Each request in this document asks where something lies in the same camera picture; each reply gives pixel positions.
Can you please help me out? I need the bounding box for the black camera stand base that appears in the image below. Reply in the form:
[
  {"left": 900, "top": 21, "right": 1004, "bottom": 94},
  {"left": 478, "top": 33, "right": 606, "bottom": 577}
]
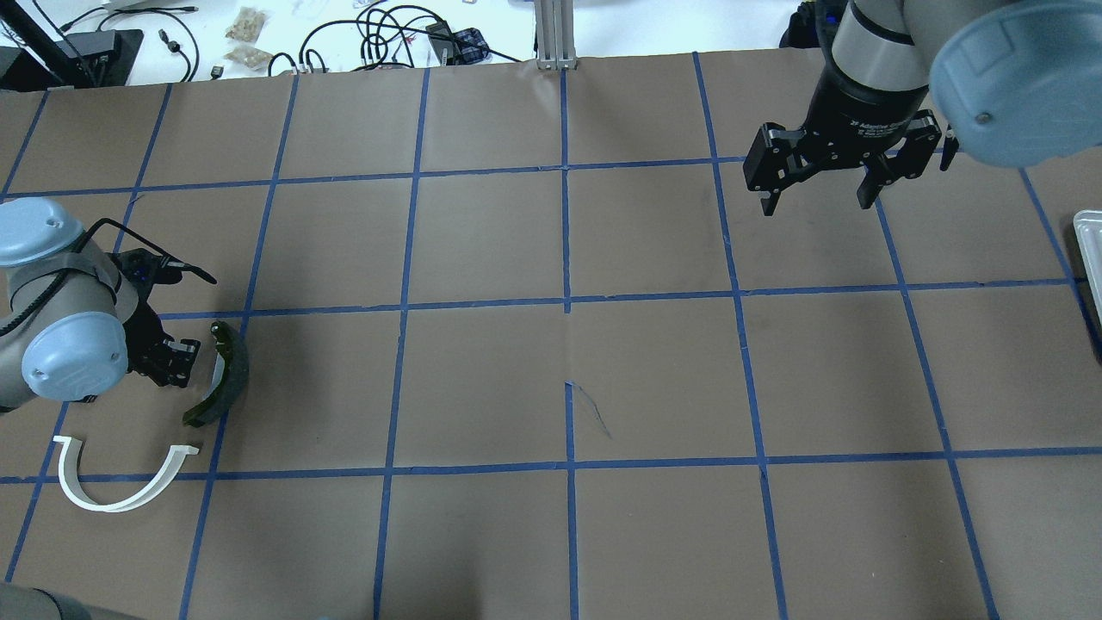
[{"left": 1, "top": 30, "right": 145, "bottom": 93}]

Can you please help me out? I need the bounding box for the aluminium frame post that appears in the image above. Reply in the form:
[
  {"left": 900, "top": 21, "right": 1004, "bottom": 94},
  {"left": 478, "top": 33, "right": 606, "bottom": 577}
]
[{"left": 532, "top": 0, "right": 579, "bottom": 70}]

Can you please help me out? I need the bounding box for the ribbed aluminium tray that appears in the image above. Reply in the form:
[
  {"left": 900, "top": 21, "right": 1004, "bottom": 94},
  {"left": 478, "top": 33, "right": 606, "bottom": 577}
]
[{"left": 1072, "top": 209, "right": 1102, "bottom": 322}]

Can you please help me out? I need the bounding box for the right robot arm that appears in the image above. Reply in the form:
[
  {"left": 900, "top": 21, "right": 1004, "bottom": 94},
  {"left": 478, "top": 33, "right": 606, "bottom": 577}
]
[{"left": 743, "top": 1, "right": 1101, "bottom": 216}]

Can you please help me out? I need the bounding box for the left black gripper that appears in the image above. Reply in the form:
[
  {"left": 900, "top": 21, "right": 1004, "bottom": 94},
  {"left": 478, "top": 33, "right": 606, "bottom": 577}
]
[{"left": 115, "top": 250, "right": 201, "bottom": 388}]

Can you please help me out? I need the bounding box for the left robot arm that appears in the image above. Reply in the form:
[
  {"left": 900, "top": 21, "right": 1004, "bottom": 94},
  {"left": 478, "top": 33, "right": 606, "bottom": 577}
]
[{"left": 1, "top": 197, "right": 201, "bottom": 412}]

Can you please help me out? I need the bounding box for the green brake shoe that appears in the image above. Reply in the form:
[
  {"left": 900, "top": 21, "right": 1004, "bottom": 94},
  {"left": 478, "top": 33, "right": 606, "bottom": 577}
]
[{"left": 182, "top": 320, "right": 251, "bottom": 428}]

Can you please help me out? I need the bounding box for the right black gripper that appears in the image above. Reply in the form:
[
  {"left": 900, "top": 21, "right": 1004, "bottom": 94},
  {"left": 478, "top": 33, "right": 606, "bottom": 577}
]
[{"left": 741, "top": 65, "right": 942, "bottom": 217}]

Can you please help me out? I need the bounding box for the white curved plastic bracket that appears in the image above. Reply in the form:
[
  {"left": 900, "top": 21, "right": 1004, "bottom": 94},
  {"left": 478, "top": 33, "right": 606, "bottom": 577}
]
[{"left": 53, "top": 435, "right": 201, "bottom": 514}]

